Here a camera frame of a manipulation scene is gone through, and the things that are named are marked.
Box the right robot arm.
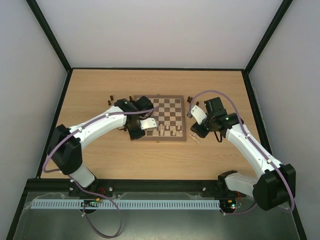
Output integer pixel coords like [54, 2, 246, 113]
[187, 97, 296, 213]

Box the white slotted cable duct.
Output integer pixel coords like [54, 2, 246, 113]
[30, 199, 220, 210]

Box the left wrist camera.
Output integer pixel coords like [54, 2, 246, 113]
[140, 117, 158, 130]

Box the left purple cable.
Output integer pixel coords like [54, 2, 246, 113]
[41, 105, 160, 238]

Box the wooden chess board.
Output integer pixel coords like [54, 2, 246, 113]
[139, 94, 187, 142]

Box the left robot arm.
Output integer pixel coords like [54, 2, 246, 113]
[42, 95, 157, 188]

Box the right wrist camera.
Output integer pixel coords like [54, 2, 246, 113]
[187, 105, 208, 125]

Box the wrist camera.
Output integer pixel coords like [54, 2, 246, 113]
[187, 105, 208, 125]
[140, 117, 158, 130]

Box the black frame rail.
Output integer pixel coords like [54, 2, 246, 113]
[23, 178, 252, 199]

